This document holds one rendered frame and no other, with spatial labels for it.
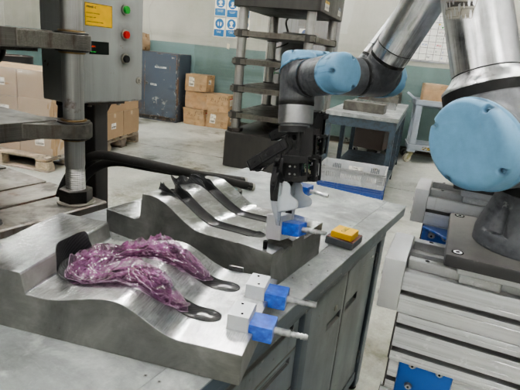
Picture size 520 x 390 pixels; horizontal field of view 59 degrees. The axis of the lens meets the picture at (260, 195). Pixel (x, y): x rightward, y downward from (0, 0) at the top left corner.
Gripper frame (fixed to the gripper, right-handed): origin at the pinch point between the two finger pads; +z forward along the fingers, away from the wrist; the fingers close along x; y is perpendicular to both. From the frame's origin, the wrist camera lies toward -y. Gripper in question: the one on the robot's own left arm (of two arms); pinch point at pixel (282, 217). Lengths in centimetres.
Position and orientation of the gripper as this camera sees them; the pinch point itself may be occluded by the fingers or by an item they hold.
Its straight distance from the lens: 102.0
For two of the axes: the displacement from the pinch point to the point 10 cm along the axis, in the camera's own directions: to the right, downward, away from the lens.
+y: 8.6, 0.9, -5.1
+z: -0.4, 9.9, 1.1
